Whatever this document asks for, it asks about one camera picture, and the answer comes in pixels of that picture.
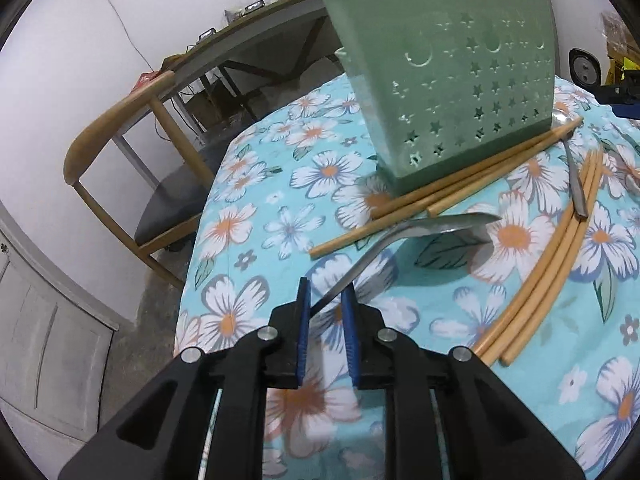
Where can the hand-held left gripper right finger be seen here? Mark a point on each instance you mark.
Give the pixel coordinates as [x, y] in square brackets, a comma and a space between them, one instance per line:
[350, 340]

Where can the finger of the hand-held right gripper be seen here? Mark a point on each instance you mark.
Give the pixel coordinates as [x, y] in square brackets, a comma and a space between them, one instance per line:
[620, 95]

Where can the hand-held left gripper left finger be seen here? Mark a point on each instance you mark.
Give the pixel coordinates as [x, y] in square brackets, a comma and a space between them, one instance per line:
[303, 330]

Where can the small metal spoon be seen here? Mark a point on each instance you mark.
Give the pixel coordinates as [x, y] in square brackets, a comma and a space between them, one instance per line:
[575, 180]

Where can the large metal spoon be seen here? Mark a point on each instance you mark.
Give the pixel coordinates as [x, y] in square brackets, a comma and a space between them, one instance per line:
[450, 225]

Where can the wooden chopstick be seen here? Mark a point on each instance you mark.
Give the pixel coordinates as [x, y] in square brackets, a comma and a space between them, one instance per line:
[506, 310]
[475, 187]
[410, 198]
[520, 310]

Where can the green utensil holder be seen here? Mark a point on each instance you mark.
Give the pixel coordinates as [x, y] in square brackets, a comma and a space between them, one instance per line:
[450, 85]

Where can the wooden chopsticks bundle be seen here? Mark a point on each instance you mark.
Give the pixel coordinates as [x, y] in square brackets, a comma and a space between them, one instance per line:
[533, 310]

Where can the blue floral tablecloth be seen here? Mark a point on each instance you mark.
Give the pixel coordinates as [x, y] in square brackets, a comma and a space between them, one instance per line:
[280, 185]

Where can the white door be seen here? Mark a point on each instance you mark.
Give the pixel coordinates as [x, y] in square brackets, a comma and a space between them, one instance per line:
[45, 335]

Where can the wooden chair black seat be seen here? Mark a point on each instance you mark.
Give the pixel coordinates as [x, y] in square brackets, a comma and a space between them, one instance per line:
[115, 110]

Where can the red packet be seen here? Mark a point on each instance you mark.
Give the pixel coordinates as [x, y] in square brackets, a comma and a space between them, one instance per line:
[146, 79]

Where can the small black device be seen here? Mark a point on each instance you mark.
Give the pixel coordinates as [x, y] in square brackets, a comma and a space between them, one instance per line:
[207, 35]
[252, 7]

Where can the grey desk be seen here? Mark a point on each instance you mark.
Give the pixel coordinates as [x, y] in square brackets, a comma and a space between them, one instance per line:
[280, 5]

